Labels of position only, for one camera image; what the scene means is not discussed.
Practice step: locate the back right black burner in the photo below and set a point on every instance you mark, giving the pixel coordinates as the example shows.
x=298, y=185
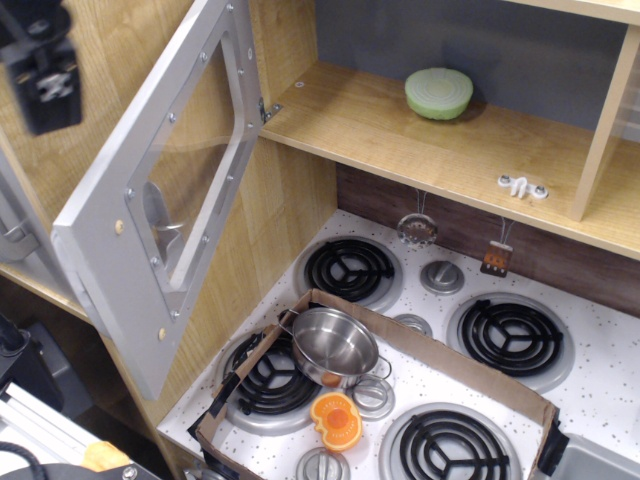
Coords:
x=515, y=335

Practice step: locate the grey middle stove knob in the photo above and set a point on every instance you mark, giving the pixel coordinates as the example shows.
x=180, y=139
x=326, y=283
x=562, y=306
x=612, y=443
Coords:
x=415, y=322

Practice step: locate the green toy onion half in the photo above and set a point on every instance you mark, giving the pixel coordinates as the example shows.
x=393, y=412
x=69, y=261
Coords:
x=438, y=93

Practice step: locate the black burner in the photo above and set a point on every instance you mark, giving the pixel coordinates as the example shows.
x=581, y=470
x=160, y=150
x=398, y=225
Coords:
x=356, y=269
x=515, y=335
x=275, y=397
x=446, y=441

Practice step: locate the silver toy microwave door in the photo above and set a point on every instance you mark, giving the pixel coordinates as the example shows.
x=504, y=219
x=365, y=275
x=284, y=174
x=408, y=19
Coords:
x=138, y=234

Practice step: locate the brown cardboard barrier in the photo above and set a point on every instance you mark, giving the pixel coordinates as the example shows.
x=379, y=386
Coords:
x=424, y=371

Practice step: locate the grey front stove knob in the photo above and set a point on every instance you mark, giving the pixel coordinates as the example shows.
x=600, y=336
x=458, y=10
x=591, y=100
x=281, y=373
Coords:
x=322, y=464

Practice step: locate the grey back stove knob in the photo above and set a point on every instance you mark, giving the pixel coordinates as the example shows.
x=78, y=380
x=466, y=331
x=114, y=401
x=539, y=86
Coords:
x=442, y=278

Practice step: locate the grey centre stove knob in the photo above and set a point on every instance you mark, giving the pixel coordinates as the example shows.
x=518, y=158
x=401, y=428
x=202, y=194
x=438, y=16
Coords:
x=374, y=398

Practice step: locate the white plastic door catch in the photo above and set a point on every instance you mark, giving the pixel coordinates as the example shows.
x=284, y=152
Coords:
x=520, y=187

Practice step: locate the grey fridge door handle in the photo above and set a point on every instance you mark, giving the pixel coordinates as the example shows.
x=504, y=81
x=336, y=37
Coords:
x=26, y=251

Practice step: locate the stainless steel pot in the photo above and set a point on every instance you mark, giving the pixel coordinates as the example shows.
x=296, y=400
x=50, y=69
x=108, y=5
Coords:
x=332, y=348

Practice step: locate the back left black burner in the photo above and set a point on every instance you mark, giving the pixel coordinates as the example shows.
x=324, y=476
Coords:
x=356, y=269

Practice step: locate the hanging brown spatula toy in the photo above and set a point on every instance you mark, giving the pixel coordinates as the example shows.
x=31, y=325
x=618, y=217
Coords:
x=497, y=258

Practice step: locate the front right black burner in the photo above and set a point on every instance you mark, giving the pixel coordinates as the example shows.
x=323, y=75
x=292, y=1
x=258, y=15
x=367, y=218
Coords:
x=446, y=441

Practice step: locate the black box on floor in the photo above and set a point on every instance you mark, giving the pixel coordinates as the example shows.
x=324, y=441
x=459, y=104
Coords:
x=33, y=360

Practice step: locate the orange toy fruit half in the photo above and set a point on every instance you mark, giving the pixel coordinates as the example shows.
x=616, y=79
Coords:
x=338, y=421

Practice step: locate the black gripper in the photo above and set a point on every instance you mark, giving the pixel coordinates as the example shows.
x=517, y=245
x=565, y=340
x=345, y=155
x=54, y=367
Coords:
x=41, y=64

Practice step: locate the grey stove knob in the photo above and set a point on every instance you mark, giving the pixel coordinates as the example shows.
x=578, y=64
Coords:
x=415, y=322
x=442, y=278
x=322, y=464
x=374, y=398

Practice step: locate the grey sink basin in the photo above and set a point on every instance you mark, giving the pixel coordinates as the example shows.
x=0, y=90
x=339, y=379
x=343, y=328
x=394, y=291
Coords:
x=583, y=459

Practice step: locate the front left black burner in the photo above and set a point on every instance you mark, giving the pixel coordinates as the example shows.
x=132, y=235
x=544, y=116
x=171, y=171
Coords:
x=275, y=397

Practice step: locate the hanging silver strainer toy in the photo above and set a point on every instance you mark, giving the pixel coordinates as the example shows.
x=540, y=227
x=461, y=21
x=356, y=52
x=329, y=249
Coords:
x=417, y=229

